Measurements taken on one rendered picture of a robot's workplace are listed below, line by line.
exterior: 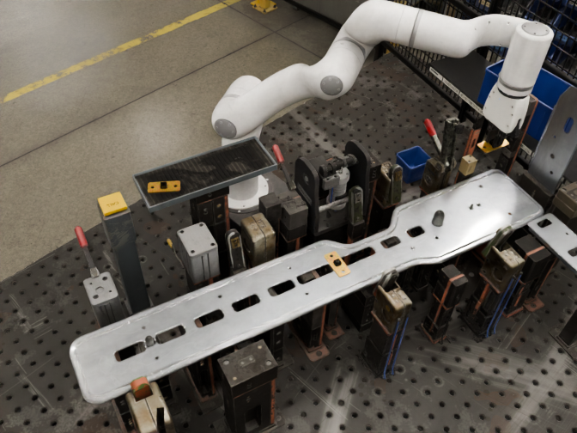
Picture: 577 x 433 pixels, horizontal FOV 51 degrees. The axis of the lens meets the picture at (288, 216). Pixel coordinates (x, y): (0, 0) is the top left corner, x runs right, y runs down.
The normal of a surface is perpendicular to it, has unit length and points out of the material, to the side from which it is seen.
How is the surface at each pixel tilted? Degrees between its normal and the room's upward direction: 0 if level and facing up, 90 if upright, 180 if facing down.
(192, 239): 0
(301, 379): 0
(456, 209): 0
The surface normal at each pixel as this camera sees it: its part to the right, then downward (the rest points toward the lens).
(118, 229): 0.47, 0.65
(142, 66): 0.03, -0.68
